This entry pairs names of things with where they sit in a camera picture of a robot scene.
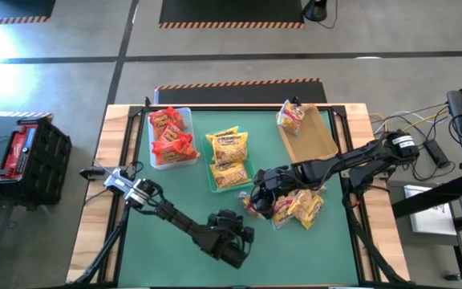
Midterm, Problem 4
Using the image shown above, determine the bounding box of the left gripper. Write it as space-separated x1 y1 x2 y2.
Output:
198 224 255 271

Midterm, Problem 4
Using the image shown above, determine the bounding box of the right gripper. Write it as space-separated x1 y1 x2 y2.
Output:
250 165 310 220

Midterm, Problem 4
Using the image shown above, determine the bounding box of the teal plastic bin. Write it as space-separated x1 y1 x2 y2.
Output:
200 127 257 194

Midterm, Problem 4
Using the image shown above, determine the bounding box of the clear plastic bin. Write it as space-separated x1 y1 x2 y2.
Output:
148 106 200 171

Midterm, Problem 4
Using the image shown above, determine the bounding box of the black power brick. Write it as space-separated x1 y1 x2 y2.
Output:
423 138 452 169

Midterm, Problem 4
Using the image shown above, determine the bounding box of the black stand base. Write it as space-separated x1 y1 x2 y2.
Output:
302 0 329 22

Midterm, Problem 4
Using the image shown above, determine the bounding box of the black and red toolbox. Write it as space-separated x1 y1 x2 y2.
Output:
0 116 73 206

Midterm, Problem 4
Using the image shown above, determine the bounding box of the red tool case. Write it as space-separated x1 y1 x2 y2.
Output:
0 123 39 181

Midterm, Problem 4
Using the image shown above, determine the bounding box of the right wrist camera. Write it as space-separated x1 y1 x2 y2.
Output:
261 167 290 185

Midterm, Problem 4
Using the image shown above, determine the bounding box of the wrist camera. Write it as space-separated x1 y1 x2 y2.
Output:
208 208 244 232
261 167 290 185

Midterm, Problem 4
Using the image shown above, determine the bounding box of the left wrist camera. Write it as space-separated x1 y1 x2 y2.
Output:
208 208 244 232

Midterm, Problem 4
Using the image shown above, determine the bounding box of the black metal rig frame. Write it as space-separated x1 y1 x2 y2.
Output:
68 96 411 288

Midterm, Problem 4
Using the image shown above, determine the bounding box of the black clamp mount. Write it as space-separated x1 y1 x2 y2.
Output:
79 167 107 181

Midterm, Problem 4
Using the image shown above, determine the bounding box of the yellow cable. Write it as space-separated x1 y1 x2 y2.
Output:
375 112 451 141

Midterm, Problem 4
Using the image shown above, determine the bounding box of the black stand cable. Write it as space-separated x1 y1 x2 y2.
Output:
318 0 338 30

